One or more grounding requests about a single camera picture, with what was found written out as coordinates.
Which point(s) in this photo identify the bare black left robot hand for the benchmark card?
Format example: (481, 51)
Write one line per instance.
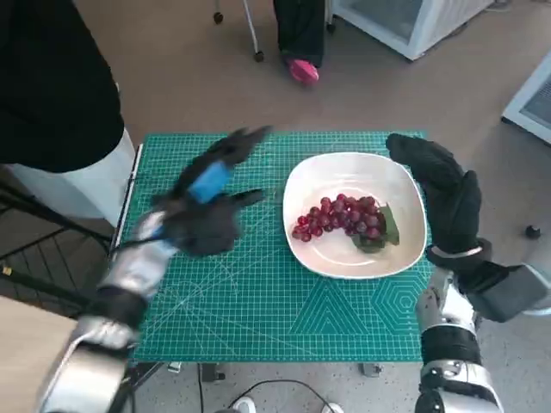
(208, 183)

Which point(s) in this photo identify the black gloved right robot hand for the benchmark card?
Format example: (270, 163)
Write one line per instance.
(452, 202)

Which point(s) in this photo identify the red toy grape bunch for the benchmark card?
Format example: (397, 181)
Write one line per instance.
(344, 215)

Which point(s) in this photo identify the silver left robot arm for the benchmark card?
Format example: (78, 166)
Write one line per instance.
(138, 266)

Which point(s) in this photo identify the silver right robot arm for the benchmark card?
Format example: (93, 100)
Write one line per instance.
(452, 344)

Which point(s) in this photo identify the white square plate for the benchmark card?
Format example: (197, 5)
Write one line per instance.
(327, 262)

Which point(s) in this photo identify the black caster wheel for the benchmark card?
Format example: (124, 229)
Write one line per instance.
(533, 231)
(218, 17)
(331, 27)

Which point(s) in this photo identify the white mesh cabinet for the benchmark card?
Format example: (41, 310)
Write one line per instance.
(443, 17)
(525, 107)

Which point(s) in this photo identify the green cutting mat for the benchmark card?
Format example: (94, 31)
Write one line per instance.
(267, 301)

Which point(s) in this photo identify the person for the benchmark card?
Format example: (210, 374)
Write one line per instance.
(51, 77)
(301, 34)

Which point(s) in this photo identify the black metal rack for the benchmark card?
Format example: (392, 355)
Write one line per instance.
(26, 241)

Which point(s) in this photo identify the white rounded foot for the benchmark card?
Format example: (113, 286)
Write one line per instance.
(245, 405)
(334, 408)

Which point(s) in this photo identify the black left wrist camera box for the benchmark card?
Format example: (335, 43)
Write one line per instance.
(211, 232)

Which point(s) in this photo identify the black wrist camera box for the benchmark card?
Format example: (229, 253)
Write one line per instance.
(503, 292)
(211, 232)

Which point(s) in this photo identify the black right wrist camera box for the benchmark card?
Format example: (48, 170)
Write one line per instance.
(503, 292)

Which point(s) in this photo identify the white metal frame leg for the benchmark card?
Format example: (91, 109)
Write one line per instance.
(253, 30)

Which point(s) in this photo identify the dark table bracket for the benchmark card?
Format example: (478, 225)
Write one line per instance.
(371, 370)
(214, 371)

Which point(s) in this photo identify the silver table bracket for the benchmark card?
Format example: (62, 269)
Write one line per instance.
(174, 366)

